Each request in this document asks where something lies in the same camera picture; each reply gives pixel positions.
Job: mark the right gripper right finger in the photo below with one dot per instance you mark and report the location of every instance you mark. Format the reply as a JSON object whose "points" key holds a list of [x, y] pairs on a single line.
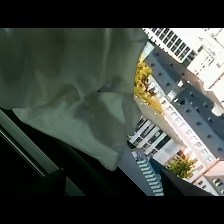
{"points": [[178, 187]]}

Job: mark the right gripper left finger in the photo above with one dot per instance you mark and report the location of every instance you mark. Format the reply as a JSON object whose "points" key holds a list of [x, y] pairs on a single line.
{"points": [[50, 186]]}

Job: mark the white shirt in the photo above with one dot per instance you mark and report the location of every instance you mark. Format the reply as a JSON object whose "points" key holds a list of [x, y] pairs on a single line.
{"points": [[66, 76]]}

